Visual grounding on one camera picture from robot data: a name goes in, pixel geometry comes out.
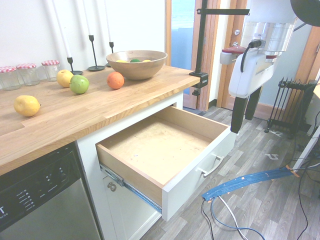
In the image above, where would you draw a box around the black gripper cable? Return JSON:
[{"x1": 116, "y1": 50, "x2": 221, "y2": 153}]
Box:
[{"x1": 240, "y1": 39, "x2": 263, "y2": 74}]

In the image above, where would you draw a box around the orange fruit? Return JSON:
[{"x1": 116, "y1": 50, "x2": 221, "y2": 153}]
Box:
[{"x1": 106, "y1": 71, "x2": 125, "y2": 90}]

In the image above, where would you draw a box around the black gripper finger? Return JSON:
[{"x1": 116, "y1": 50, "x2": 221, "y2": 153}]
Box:
[
  {"x1": 244, "y1": 84, "x2": 262, "y2": 121},
  {"x1": 230, "y1": 95, "x2": 249, "y2": 136}
]

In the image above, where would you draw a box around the black candle holder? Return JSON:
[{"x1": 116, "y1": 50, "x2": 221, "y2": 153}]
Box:
[
  {"x1": 105, "y1": 41, "x2": 116, "y2": 68},
  {"x1": 86, "y1": 34, "x2": 107, "y2": 72},
  {"x1": 66, "y1": 56, "x2": 84, "y2": 76}
]

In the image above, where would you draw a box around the green apple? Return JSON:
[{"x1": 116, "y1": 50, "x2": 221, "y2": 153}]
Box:
[{"x1": 69, "y1": 74, "x2": 90, "y2": 95}]

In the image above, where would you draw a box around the large yellow lemon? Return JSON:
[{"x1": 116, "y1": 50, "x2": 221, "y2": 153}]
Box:
[{"x1": 13, "y1": 95, "x2": 42, "y2": 118}]

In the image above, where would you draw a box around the white taper candle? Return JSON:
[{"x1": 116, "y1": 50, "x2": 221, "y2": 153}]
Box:
[
  {"x1": 82, "y1": 0, "x2": 93, "y2": 36},
  {"x1": 103, "y1": 0, "x2": 113, "y2": 43},
  {"x1": 50, "y1": 0, "x2": 73, "y2": 59}
]

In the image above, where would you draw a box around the white cable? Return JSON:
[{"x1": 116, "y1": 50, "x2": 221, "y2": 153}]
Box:
[{"x1": 216, "y1": 195, "x2": 249, "y2": 240}]

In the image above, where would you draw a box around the blue cable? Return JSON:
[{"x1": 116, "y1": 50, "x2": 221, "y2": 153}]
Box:
[{"x1": 209, "y1": 196, "x2": 266, "y2": 240}]

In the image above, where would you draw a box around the white kitchen cabinet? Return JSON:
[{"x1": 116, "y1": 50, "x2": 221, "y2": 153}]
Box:
[{"x1": 75, "y1": 90, "x2": 185, "y2": 240}]

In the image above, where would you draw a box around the black floor cable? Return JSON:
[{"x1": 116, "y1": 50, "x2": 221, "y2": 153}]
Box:
[{"x1": 201, "y1": 199, "x2": 216, "y2": 240}]

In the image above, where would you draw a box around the stainless steel dishwasher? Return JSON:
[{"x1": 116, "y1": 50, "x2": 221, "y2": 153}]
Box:
[{"x1": 0, "y1": 141, "x2": 101, "y2": 240}]

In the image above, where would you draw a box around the black desk cable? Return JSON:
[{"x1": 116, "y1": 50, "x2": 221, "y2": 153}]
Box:
[{"x1": 291, "y1": 136, "x2": 320, "y2": 235}]

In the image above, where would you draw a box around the silver drawer bar handle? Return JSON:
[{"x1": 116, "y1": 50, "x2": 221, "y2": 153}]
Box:
[{"x1": 196, "y1": 155, "x2": 225, "y2": 179}]

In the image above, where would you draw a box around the blue tape cable cover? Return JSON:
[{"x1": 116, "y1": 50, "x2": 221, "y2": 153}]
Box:
[{"x1": 201, "y1": 165, "x2": 300, "y2": 202}]

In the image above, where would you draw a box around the black oil radiator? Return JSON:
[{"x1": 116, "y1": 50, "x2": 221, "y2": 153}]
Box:
[{"x1": 264, "y1": 77, "x2": 318, "y2": 140}]

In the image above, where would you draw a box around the red white wrist camera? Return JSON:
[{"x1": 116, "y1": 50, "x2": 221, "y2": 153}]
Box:
[{"x1": 219, "y1": 46, "x2": 245, "y2": 65}]

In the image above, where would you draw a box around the glass jar checkered lid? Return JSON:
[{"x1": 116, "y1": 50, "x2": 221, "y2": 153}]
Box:
[
  {"x1": 41, "y1": 59, "x2": 62, "y2": 83},
  {"x1": 15, "y1": 63, "x2": 41, "y2": 87},
  {"x1": 0, "y1": 66, "x2": 22, "y2": 92}
]

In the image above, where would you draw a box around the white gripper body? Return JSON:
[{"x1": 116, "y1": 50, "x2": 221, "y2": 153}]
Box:
[{"x1": 228, "y1": 49, "x2": 278, "y2": 99}]

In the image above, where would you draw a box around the yellow apple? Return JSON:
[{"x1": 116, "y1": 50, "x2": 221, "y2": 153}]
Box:
[{"x1": 56, "y1": 69, "x2": 75, "y2": 89}]

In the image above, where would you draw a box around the metal drawer slide rail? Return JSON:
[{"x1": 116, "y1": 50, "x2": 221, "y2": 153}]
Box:
[{"x1": 99, "y1": 163, "x2": 163, "y2": 214}]

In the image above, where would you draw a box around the white wooden drawer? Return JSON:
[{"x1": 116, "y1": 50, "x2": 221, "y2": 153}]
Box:
[{"x1": 95, "y1": 105, "x2": 236, "y2": 222}]

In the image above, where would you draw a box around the black clamp camera stand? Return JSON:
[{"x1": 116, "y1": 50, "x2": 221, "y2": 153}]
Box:
[{"x1": 188, "y1": 0, "x2": 251, "y2": 97}]

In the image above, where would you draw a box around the large wooden bowl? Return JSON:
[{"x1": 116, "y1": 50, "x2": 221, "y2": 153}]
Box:
[{"x1": 105, "y1": 50, "x2": 169, "y2": 81}]

